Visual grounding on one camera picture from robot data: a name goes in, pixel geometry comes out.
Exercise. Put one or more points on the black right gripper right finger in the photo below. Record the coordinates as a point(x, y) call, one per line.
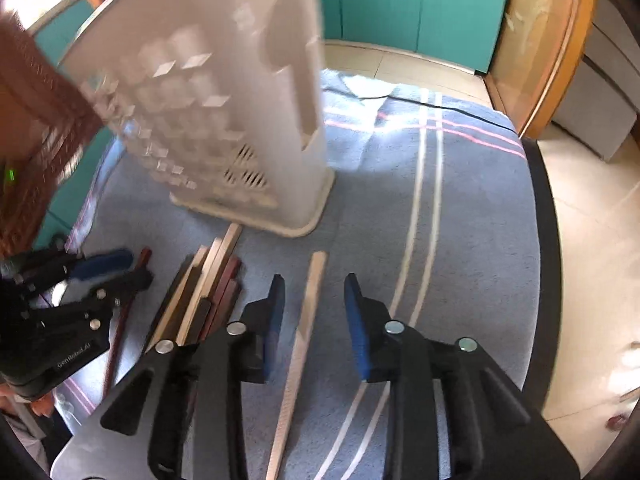
point(454, 413)

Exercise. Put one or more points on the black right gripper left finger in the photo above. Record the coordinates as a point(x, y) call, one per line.
point(192, 393)

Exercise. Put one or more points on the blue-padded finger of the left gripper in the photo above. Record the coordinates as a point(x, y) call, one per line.
point(65, 265)

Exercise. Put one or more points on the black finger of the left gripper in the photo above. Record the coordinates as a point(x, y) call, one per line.
point(113, 292)

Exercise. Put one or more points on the red-brown chopstick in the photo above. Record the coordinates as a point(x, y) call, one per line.
point(116, 347)

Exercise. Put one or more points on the light wooden chopstick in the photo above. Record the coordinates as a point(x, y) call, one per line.
point(298, 359)
point(213, 266)
point(172, 314)

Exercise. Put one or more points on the black chopstick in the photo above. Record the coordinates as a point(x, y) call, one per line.
point(198, 321)

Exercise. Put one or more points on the teal lower kitchen cabinets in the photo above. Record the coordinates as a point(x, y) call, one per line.
point(463, 32)

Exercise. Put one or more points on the person's left hand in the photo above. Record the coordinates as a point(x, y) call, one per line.
point(9, 401)

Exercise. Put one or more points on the dark brown chopstick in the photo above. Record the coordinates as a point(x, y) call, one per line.
point(184, 266)

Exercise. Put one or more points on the dark red chopstick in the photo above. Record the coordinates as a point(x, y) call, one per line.
point(231, 271)
point(226, 306)

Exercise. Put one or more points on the brown wooden chair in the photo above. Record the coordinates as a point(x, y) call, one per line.
point(51, 140)

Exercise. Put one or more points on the blue striped cloth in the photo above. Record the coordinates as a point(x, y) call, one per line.
point(432, 208)

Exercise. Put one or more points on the white plastic utensil basket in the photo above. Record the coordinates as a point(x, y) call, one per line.
point(220, 99)

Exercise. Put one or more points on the wooden framed glass door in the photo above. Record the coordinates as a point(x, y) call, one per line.
point(536, 57)

